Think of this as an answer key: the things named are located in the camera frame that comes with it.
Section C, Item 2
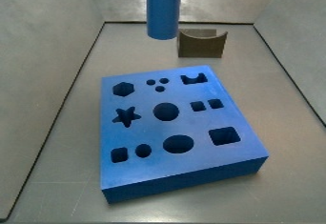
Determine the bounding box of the blue shape-sorting board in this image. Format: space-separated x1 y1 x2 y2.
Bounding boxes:
100 66 268 203

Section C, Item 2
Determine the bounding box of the blue cylinder peg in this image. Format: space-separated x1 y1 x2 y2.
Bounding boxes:
146 0 180 40

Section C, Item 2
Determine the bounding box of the black curved holder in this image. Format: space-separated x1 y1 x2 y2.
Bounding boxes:
176 29 228 58

